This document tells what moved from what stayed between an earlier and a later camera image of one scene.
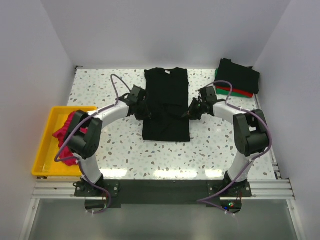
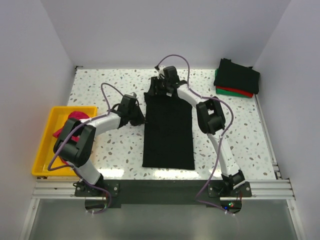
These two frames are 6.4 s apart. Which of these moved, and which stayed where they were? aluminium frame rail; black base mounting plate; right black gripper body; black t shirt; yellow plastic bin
Moved: black t shirt; right black gripper body
Stayed: aluminium frame rail; black base mounting plate; yellow plastic bin
